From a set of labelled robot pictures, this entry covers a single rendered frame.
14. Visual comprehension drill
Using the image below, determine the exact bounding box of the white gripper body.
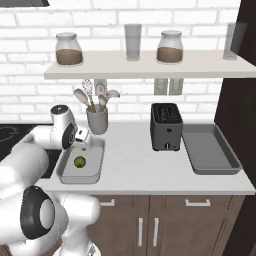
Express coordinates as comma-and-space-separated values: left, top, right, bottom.
71, 135, 95, 153

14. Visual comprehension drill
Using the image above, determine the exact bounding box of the green lime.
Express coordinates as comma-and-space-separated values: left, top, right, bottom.
73, 156, 87, 170

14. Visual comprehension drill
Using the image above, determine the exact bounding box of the grey utensil pot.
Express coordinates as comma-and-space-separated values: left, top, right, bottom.
85, 105, 110, 136

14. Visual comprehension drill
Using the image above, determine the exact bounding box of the wooden spoon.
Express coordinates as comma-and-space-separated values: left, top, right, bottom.
73, 88, 92, 113
97, 94, 109, 113
105, 89, 121, 102

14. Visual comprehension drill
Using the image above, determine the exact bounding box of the slotted metal spatula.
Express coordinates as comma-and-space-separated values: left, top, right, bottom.
81, 78, 97, 113

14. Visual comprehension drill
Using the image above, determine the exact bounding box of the brown drawer front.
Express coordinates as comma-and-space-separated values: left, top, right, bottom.
93, 195, 135, 218
149, 195, 242, 218

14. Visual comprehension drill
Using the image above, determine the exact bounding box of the black hob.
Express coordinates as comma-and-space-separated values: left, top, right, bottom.
0, 123, 63, 180

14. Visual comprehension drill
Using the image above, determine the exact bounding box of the dark grey toaster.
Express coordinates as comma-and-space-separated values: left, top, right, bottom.
149, 102, 185, 152

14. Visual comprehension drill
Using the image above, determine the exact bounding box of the brown cupboard door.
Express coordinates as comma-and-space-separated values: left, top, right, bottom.
87, 213, 149, 256
148, 213, 234, 256

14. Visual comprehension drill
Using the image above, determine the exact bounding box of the glass jar with brown contents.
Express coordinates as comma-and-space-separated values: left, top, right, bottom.
156, 29, 185, 65
54, 31, 84, 67

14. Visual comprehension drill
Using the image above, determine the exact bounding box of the clear drinking glass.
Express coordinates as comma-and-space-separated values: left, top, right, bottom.
123, 23, 143, 62

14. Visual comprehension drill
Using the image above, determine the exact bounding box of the grey baking tray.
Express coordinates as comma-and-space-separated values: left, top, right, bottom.
181, 123, 244, 176

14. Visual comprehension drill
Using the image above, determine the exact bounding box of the dark range hood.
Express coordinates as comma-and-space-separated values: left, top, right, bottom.
0, 0, 51, 9

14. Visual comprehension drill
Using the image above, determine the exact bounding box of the dark brown tall cabinet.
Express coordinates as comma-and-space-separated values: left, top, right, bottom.
213, 0, 256, 256

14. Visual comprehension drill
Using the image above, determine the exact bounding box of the white wall outlet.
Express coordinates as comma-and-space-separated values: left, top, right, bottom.
93, 79, 109, 97
168, 78, 185, 96
153, 78, 170, 96

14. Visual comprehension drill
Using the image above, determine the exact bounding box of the white drawer handle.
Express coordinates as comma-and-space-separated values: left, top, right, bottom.
99, 198, 116, 207
184, 198, 212, 208

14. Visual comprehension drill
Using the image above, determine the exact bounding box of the white wall shelf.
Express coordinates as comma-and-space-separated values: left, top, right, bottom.
43, 50, 256, 81

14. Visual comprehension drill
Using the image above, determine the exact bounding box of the white door handle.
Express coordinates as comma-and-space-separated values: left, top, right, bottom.
152, 217, 160, 248
137, 217, 144, 248

